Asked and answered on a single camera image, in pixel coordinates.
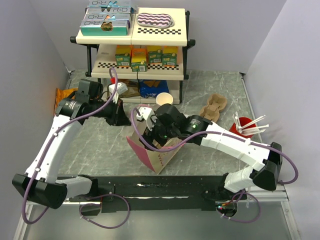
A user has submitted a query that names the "green juice carton middle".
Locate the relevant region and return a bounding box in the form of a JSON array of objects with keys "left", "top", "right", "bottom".
[{"left": 146, "top": 45, "right": 163, "bottom": 64}]

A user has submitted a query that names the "orange chip bag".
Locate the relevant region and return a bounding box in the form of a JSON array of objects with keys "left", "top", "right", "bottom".
[{"left": 54, "top": 88, "right": 78, "bottom": 116}]

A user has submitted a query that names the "green juice carton right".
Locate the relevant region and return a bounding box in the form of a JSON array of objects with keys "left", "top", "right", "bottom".
[{"left": 162, "top": 46, "right": 179, "bottom": 67}]

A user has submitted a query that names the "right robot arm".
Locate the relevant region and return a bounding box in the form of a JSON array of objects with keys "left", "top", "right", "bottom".
[{"left": 136, "top": 104, "right": 282, "bottom": 199}]

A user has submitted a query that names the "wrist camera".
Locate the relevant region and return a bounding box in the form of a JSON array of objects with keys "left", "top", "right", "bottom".
[
  {"left": 107, "top": 77, "right": 128, "bottom": 95},
  {"left": 136, "top": 106, "right": 157, "bottom": 131}
]

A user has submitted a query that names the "wavy striped sleep mask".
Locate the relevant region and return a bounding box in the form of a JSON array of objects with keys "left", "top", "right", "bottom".
[{"left": 136, "top": 12, "right": 175, "bottom": 29}]

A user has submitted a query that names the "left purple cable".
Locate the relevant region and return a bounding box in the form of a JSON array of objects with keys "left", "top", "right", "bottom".
[{"left": 21, "top": 66, "right": 131, "bottom": 229}]

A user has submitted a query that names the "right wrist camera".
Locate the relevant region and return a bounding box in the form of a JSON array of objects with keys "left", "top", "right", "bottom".
[{"left": 136, "top": 106, "right": 157, "bottom": 131}]

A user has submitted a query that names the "teal box front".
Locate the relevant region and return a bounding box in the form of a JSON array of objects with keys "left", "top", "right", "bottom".
[{"left": 79, "top": 20, "right": 130, "bottom": 37}]

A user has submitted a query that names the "orange yellow juice carton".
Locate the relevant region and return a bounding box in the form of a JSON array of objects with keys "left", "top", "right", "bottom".
[{"left": 131, "top": 48, "right": 148, "bottom": 72}]

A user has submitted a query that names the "cream three-tier shelf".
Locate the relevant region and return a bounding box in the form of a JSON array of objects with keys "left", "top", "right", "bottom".
[{"left": 70, "top": 7, "right": 196, "bottom": 104}]

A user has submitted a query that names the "red cup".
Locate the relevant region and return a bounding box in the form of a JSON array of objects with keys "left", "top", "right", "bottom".
[{"left": 229, "top": 117, "right": 257, "bottom": 138}]

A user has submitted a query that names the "teal box back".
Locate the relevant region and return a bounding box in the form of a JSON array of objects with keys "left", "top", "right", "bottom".
[{"left": 88, "top": 0, "right": 137, "bottom": 9}]

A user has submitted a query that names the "pink white paper bag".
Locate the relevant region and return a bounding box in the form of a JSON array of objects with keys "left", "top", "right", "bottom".
[{"left": 126, "top": 104, "right": 184, "bottom": 174}]

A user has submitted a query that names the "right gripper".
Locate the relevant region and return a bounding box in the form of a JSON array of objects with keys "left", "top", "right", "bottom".
[{"left": 139, "top": 115, "right": 179, "bottom": 155}]

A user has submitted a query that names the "blue tortilla chip bag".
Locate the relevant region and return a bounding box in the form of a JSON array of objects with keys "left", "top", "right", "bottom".
[{"left": 138, "top": 79, "right": 169, "bottom": 98}]

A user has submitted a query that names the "green juice carton left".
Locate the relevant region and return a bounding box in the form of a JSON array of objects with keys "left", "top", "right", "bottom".
[{"left": 115, "top": 45, "right": 132, "bottom": 67}]

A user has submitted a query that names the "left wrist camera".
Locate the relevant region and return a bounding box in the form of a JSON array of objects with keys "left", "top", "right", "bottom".
[{"left": 107, "top": 77, "right": 128, "bottom": 95}]

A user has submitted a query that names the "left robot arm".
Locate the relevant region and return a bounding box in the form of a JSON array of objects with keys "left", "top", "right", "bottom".
[{"left": 12, "top": 79, "right": 131, "bottom": 209}]

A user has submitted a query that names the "teal box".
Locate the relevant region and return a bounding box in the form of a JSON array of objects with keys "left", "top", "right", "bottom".
[
  {"left": 86, "top": 6, "right": 134, "bottom": 14},
  {"left": 88, "top": 0, "right": 137, "bottom": 9},
  {"left": 79, "top": 20, "right": 130, "bottom": 37},
  {"left": 83, "top": 13, "right": 132, "bottom": 22}
]

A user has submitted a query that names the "green juice carton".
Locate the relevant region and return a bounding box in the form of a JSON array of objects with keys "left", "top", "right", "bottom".
[
  {"left": 162, "top": 46, "right": 179, "bottom": 67},
  {"left": 115, "top": 45, "right": 132, "bottom": 67},
  {"left": 146, "top": 45, "right": 163, "bottom": 64}
]

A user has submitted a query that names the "cardboard cup carrier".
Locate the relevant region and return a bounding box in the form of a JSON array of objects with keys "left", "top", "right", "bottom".
[{"left": 199, "top": 93, "right": 228, "bottom": 123}]

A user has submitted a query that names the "brown chip bag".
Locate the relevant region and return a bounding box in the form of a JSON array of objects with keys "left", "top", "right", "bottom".
[{"left": 120, "top": 79, "right": 140, "bottom": 98}]

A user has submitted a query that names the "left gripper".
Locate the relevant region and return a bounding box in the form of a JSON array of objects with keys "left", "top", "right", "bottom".
[{"left": 89, "top": 95, "right": 131, "bottom": 126}]

